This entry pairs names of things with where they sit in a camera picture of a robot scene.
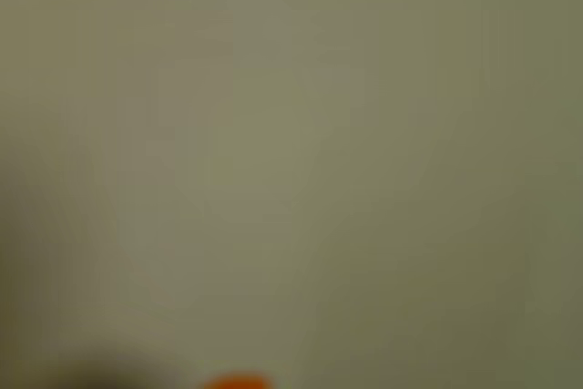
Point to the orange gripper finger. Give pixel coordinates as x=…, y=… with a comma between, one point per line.
x=237, y=383

